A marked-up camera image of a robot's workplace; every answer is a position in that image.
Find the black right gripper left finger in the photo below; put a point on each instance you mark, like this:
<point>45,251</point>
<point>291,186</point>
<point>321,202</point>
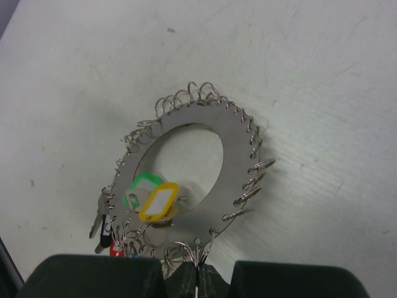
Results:
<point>182,282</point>

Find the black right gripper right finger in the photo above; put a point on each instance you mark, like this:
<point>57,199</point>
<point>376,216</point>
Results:
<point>210,283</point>

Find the red key tag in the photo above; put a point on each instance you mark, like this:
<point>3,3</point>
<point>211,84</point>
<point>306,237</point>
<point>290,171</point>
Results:
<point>115,250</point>

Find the yellow key tag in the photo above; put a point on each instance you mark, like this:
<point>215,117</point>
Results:
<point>159,202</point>

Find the green key tag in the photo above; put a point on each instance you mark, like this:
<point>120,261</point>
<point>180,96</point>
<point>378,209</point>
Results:
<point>140,189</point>

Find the black key tag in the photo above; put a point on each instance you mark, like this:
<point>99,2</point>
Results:
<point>105,236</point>

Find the silver key on disc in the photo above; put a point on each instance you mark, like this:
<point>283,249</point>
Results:
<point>102,209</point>

